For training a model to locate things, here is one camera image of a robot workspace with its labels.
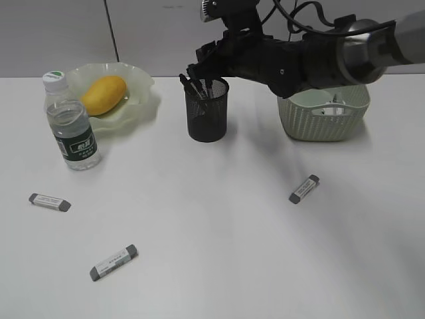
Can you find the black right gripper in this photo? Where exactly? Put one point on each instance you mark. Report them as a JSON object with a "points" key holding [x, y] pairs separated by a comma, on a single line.
{"points": [[280, 65]]}

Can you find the black marker pen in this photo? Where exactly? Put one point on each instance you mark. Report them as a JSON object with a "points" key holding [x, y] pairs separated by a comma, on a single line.
{"points": [[199, 87], [189, 87], [209, 87]]}

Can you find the yellow mango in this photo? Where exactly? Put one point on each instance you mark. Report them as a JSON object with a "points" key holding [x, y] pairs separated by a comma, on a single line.
{"points": [[104, 95]]}

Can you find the white waste paper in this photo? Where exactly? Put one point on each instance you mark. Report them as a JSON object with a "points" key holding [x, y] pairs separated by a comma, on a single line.
{"points": [[334, 107]]}

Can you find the clear plastic water bottle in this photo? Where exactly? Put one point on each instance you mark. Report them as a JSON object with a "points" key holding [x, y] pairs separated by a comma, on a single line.
{"points": [[69, 123]]}

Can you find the grey white eraser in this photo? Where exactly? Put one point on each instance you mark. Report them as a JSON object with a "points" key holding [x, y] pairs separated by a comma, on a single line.
{"points": [[304, 189], [113, 262], [49, 202]]}

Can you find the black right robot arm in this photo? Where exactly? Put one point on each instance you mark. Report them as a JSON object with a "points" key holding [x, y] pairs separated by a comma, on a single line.
{"points": [[314, 62]]}

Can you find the black mesh pen holder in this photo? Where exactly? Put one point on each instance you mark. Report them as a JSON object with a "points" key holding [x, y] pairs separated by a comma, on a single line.
{"points": [[210, 126]]}

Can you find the pale green woven plastic basket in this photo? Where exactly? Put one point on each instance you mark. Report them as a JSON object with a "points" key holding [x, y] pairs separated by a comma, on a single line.
{"points": [[299, 114]]}

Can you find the grey white eraser front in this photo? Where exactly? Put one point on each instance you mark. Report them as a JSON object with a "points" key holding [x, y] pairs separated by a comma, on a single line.
{"points": [[113, 262]]}

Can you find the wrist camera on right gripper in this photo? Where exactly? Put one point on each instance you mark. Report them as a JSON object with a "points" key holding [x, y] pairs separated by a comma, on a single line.
{"points": [[237, 15]]}

